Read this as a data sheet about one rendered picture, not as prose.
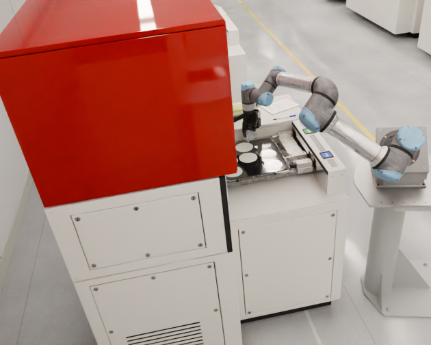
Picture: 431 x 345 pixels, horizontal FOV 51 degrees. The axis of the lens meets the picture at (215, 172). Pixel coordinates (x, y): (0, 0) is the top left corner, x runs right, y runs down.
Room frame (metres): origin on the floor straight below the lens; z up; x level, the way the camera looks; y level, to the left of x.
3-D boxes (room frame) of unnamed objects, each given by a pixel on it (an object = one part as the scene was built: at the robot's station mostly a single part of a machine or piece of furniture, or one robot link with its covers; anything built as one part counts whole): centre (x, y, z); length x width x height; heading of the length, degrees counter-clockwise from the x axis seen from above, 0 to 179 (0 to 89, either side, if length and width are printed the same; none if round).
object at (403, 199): (1.82, -0.93, 0.75); 0.45 x 0.44 x 0.13; 80
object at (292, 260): (2.14, -0.28, 0.41); 0.97 x 0.64 x 0.82; 6
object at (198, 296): (1.80, 0.35, 0.41); 0.82 x 0.71 x 0.82; 6
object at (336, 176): (2.03, -0.55, 0.89); 0.55 x 0.09 x 0.14; 6
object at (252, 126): (2.20, -0.23, 1.05); 0.09 x 0.08 x 0.12; 57
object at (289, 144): (2.10, -0.45, 0.87); 0.36 x 0.08 x 0.03; 6
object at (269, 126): (2.45, -0.24, 0.89); 0.62 x 0.35 x 0.14; 96
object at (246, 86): (2.20, -0.22, 1.21); 0.09 x 0.08 x 0.11; 37
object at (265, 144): (2.05, -0.19, 0.90); 0.34 x 0.34 x 0.01; 6
